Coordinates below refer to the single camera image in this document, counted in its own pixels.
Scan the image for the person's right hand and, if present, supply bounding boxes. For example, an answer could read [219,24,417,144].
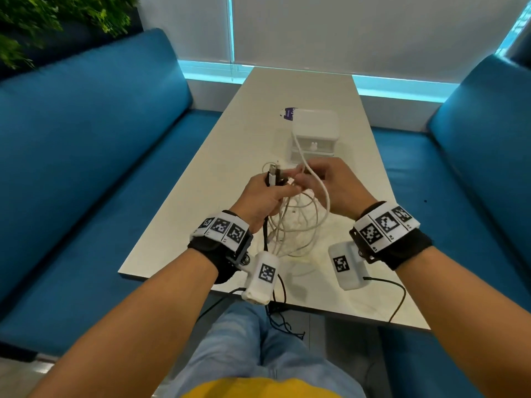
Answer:
[290,157,378,222]

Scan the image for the person's left hand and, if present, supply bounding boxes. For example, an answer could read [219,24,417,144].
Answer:
[229,167,304,235]

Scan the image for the black USB cable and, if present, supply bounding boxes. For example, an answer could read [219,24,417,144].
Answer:
[263,171,307,341]
[265,171,307,341]

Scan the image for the white mini drawer box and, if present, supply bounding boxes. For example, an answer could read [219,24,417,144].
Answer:
[289,108,340,164]

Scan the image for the person's right forearm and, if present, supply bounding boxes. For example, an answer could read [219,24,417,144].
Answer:
[396,246,531,398]

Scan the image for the person's left forearm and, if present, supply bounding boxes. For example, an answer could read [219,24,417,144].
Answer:
[29,248,220,398]

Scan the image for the dark planter box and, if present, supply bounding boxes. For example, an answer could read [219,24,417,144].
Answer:
[0,8,144,79]

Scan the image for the black marker wristband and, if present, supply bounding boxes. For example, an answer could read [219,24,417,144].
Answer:
[187,210,254,285]
[349,201,434,271]

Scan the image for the white charger on floor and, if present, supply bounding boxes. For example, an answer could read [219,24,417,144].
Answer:
[363,276,408,324]

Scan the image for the blue sofa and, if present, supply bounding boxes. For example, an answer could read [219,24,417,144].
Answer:
[371,53,531,398]
[0,28,223,357]

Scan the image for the blue jeans legs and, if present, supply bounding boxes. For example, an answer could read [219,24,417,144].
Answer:
[165,300,366,398]

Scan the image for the white roller blind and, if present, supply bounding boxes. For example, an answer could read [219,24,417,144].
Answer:
[137,0,233,62]
[230,0,530,83]

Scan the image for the yellow shirt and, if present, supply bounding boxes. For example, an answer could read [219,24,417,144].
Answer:
[180,376,343,398]

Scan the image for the green plant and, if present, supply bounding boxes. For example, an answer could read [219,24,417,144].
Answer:
[0,0,140,71]

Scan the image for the black camera cable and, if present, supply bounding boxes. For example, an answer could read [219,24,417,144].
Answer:
[195,287,248,324]

